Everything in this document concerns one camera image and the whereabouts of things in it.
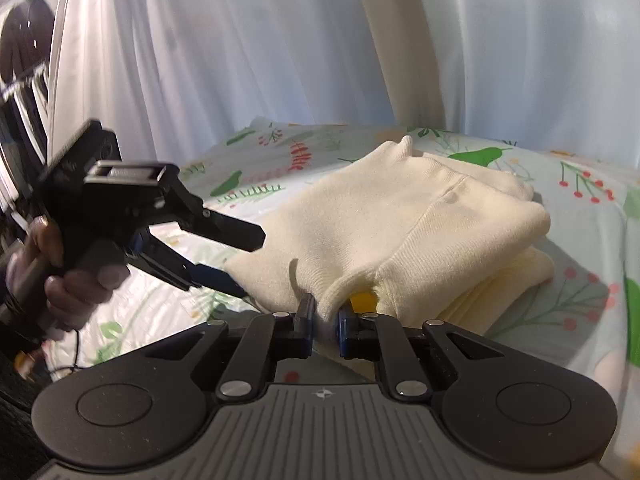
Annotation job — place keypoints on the floral bed sheet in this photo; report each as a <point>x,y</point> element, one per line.
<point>575,240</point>

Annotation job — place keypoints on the cream curtain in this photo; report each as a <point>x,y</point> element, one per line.
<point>400,40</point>

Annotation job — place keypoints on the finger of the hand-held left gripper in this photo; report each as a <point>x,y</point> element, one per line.
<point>175,265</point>
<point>225,230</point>

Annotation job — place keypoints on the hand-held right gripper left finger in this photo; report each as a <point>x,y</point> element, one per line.
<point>306,325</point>

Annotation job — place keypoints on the person's left forearm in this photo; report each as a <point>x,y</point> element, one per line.
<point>17,315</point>

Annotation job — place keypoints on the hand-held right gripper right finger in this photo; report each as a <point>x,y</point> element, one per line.
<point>343,327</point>

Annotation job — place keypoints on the white sheer curtain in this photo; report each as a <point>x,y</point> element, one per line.
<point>240,45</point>

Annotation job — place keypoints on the dark furniture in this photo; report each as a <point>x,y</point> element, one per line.
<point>22,85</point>

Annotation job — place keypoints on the cream knit sweater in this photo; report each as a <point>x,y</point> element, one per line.
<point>400,225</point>

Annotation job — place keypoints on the person's left hand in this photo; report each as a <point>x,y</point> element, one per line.
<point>75,290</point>

